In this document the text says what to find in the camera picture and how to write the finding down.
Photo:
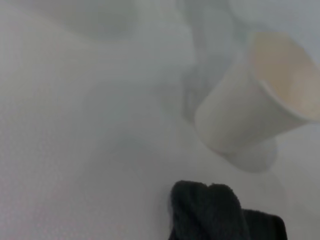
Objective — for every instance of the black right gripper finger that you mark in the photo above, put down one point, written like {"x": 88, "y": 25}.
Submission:
{"x": 267, "y": 226}

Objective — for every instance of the white paper cup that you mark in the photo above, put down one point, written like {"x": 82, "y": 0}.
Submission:
{"x": 232, "y": 110}

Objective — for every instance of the dark blue rag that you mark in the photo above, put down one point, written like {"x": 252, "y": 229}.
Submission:
{"x": 205, "y": 212}

